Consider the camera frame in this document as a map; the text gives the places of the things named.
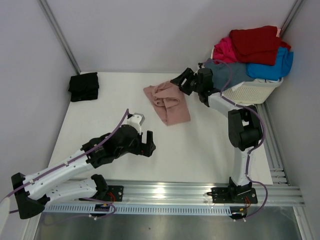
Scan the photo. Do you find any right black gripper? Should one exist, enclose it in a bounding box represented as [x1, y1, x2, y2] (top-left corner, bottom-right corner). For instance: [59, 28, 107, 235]
[170, 67, 203, 96]

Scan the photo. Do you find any pink t shirt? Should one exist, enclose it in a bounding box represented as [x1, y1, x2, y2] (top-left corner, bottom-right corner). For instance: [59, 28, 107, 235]
[143, 81, 191, 126]

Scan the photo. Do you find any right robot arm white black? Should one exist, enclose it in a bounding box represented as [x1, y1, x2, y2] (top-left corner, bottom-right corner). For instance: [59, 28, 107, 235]
[170, 68, 264, 203]

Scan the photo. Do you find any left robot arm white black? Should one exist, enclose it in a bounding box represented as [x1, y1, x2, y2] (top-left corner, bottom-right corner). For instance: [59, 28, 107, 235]
[11, 124, 156, 220]

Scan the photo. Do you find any grey blue t shirt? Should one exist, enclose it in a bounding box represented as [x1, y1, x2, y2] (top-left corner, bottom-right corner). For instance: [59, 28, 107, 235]
[204, 59, 255, 91]

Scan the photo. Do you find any magenta t shirt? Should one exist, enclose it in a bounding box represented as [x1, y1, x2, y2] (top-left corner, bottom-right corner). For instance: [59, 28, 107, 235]
[211, 36, 240, 64]

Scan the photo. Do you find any white laundry basket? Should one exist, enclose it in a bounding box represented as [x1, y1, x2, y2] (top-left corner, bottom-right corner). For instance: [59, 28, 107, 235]
[223, 78, 284, 105]

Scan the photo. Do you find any white t shirt in basket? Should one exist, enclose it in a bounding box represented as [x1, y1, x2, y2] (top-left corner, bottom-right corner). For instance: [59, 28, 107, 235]
[254, 77, 284, 84]

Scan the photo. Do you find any dark red t shirt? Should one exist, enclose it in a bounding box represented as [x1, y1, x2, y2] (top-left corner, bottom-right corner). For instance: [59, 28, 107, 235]
[229, 25, 291, 66]

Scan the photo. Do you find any folded black t shirt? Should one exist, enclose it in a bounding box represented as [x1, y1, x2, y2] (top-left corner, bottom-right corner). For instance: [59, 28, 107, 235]
[68, 72, 100, 102]

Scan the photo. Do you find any bright blue t shirt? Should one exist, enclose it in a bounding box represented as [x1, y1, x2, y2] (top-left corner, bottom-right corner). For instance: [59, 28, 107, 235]
[245, 46, 294, 81]

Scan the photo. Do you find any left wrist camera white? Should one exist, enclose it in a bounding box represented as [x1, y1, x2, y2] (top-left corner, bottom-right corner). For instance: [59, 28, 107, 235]
[126, 113, 145, 135]

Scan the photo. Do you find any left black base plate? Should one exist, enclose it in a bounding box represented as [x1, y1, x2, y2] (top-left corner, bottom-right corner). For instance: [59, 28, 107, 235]
[78, 184, 124, 203]

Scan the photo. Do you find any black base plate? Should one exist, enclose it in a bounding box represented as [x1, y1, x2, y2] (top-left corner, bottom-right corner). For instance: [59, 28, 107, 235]
[78, 184, 124, 203]
[206, 187, 258, 204]

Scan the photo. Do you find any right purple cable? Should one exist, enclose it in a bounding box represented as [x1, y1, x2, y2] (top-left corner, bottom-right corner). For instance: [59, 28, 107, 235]
[198, 59, 269, 222]

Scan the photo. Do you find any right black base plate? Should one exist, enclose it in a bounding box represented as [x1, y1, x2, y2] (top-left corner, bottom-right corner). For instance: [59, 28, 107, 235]
[206, 187, 258, 204]

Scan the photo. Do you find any white slotted cable duct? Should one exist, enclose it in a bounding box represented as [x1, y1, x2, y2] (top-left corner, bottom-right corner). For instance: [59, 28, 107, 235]
[44, 202, 232, 216]

